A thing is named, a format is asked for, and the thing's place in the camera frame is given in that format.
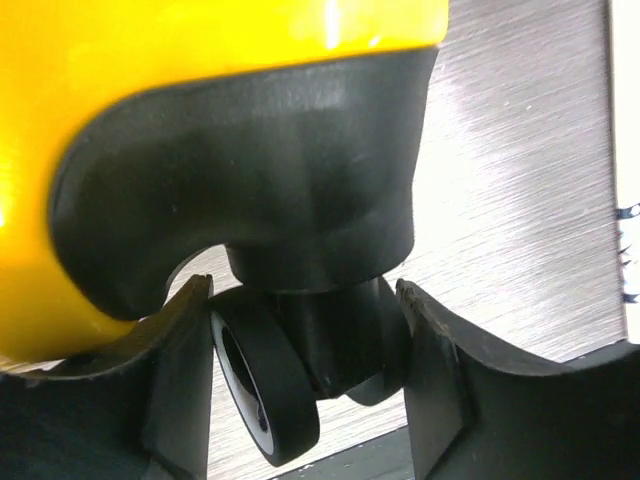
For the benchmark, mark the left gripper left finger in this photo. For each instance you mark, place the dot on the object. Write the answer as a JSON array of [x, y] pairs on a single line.
[[138, 408]]

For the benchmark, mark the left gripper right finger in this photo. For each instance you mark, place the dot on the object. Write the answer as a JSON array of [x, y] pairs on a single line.
[[479, 407]]

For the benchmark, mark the patterned placemat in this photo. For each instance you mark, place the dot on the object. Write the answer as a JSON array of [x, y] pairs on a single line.
[[624, 55]]

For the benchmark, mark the yellow Pikachu suitcase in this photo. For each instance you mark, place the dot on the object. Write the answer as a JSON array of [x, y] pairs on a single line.
[[268, 145]]

